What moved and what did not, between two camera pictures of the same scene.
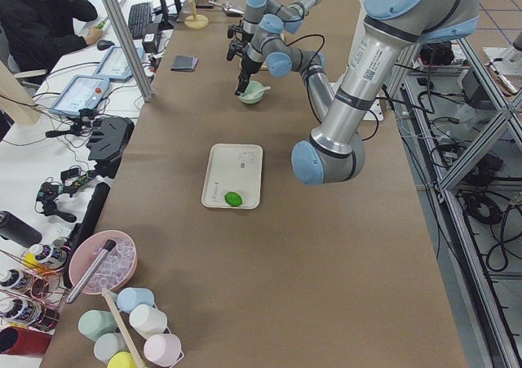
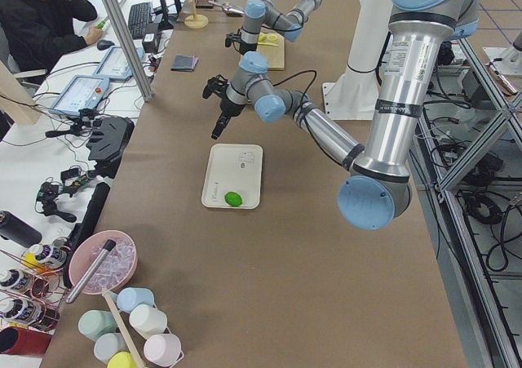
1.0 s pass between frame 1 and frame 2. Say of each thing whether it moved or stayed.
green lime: stayed
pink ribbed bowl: stayed
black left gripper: moved
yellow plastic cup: stayed
